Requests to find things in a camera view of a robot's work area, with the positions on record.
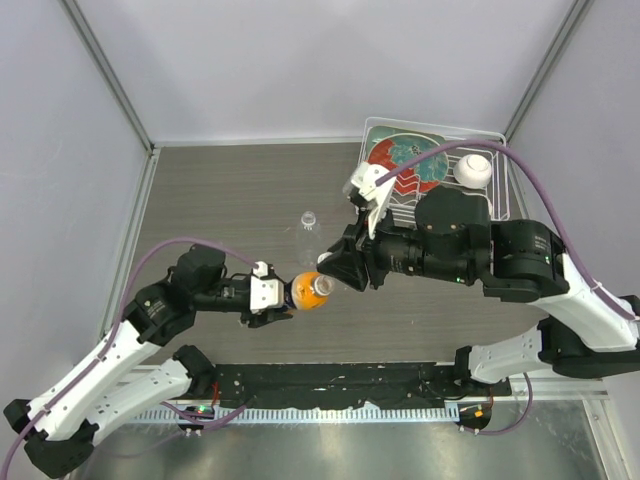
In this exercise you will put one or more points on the aluminium frame rail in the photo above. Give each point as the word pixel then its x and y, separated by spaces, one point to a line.
pixel 558 389

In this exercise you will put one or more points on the clear empty plastic bottle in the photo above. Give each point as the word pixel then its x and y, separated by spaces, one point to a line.
pixel 308 239

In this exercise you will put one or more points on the upper white bowl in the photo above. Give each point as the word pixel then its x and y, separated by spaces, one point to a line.
pixel 473 171

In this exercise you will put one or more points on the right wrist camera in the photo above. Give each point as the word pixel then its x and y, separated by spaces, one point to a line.
pixel 370 188

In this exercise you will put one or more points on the white wire dish rack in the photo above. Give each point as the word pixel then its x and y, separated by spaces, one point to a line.
pixel 496 192

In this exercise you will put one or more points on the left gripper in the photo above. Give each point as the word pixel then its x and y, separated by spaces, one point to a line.
pixel 263 317

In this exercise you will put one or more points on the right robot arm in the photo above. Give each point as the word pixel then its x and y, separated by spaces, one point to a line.
pixel 454 239

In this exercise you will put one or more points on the white bottle cap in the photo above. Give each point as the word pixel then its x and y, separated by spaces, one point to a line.
pixel 323 256

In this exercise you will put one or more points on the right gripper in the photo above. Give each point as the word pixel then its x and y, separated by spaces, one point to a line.
pixel 348 266

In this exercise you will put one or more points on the red and teal plate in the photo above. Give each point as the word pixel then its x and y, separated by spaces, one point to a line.
pixel 392 147

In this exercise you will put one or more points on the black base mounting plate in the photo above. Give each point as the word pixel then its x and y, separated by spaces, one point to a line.
pixel 398 385

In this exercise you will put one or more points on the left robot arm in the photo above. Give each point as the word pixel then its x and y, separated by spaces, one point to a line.
pixel 61 428

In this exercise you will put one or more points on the slotted cable duct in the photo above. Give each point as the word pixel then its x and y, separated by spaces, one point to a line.
pixel 368 413

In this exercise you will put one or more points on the orange juice bottle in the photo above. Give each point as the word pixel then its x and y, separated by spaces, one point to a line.
pixel 308 291

